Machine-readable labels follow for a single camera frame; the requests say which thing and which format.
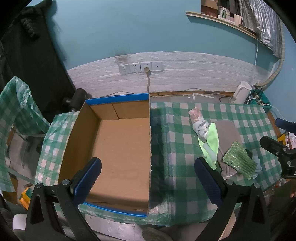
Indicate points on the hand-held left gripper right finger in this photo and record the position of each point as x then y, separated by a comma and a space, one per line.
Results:
208, 180

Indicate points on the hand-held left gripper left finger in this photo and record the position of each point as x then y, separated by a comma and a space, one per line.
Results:
89, 180

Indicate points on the yellow green box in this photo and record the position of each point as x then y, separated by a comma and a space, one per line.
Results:
26, 197

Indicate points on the light blue towel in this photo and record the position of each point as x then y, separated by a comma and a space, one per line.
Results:
257, 164

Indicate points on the green textured sponge cloth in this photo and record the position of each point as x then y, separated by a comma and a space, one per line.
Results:
238, 160

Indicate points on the cardboard box blue edges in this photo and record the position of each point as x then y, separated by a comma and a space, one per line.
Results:
120, 150

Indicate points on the light green cloth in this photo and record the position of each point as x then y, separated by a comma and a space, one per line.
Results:
214, 139

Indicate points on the grey cloth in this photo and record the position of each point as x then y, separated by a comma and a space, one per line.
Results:
227, 134

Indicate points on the white green container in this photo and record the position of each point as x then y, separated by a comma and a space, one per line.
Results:
222, 12

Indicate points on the pink box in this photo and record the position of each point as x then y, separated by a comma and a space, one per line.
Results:
238, 19

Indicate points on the crumpled printed plastic wrapper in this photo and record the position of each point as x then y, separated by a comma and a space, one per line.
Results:
200, 126

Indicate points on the black cloth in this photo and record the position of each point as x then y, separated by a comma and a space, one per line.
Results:
248, 153

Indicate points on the wooden wall shelf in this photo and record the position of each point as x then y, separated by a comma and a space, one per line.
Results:
222, 22

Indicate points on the white electric kettle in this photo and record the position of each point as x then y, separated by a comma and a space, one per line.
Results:
241, 92

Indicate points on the white plastic strip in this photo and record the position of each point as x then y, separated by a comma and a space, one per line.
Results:
201, 95

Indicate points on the silver foil sheet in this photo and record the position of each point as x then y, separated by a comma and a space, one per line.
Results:
261, 23

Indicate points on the black tripod knob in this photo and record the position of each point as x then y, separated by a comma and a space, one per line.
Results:
78, 97

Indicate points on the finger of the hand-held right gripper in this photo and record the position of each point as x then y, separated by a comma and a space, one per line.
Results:
285, 125
272, 144

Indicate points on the green white checked tablecloth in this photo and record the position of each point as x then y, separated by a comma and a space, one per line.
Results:
178, 150

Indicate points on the checked plastic sheet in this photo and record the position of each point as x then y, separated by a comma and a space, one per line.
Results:
16, 109

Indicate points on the brown box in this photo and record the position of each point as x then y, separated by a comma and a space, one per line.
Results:
209, 8

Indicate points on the crumpled white plastic bag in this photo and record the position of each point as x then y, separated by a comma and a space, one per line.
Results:
291, 140

